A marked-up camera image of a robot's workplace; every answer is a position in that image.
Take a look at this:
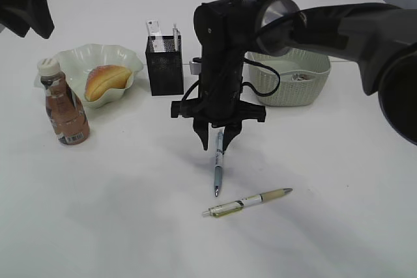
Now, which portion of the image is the grey grip ballpoint pen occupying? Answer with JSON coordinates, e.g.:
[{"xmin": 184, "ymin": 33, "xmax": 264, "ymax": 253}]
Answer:
[{"xmin": 173, "ymin": 23, "xmax": 180, "ymax": 51}]

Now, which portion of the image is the paper piece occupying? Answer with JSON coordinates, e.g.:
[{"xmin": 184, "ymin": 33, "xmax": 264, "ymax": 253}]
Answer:
[{"xmin": 291, "ymin": 73, "xmax": 314, "ymax": 81}]

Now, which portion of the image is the clear plastic ruler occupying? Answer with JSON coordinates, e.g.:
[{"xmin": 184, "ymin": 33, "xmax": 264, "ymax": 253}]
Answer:
[{"xmin": 146, "ymin": 20, "xmax": 165, "ymax": 53}]

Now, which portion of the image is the light green woven basket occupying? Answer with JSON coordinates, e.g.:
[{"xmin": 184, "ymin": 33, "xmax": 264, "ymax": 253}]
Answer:
[{"xmin": 247, "ymin": 49, "xmax": 331, "ymax": 107}]

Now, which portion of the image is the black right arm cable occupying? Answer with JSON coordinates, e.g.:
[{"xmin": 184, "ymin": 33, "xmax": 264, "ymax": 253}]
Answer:
[{"xmin": 180, "ymin": 0, "xmax": 307, "ymax": 109}]

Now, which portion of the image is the white beige ballpoint pen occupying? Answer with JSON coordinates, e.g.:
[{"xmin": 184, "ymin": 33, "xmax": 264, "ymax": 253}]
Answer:
[{"xmin": 202, "ymin": 188, "xmax": 293, "ymax": 218}]

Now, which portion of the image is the bread bun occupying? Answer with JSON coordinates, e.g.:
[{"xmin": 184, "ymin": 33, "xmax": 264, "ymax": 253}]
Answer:
[{"xmin": 84, "ymin": 64, "xmax": 132, "ymax": 102}]

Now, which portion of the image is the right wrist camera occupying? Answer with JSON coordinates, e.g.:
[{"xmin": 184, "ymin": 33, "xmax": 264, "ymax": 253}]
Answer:
[{"xmin": 189, "ymin": 57, "xmax": 202, "ymax": 76}]

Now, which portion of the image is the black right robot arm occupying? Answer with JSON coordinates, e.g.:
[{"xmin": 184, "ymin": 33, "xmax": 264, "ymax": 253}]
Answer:
[{"xmin": 171, "ymin": 0, "xmax": 416, "ymax": 146}]

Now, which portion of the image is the black mesh pen holder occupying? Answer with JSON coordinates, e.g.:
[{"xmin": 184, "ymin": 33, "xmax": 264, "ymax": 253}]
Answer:
[{"xmin": 145, "ymin": 36, "xmax": 184, "ymax": 96}]

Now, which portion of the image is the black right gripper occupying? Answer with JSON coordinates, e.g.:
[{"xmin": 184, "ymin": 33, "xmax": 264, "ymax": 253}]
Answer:
[{"xmin": 170, "ymin": 89, "xmax": 266, "ymax": 152}]

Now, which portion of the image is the pale green wavy plate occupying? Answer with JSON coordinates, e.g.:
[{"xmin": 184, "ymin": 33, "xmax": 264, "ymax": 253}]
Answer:
[{"xmin": 53, "ymin": 44, "xmax": 143, "ymax": 109}]

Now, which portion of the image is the brown Nescafe coffee bottle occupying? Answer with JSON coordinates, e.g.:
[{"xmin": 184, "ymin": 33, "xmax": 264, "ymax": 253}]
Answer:
[{"xmin": 37, "ymin": 58, "xmax": 90, "ymax": 145}]

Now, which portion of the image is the blue grip ballpoint pen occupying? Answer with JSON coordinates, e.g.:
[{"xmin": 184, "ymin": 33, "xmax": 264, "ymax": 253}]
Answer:
[{"xmin": 214, "ymin": 130, "xmax": 224, "ymax": 197}]

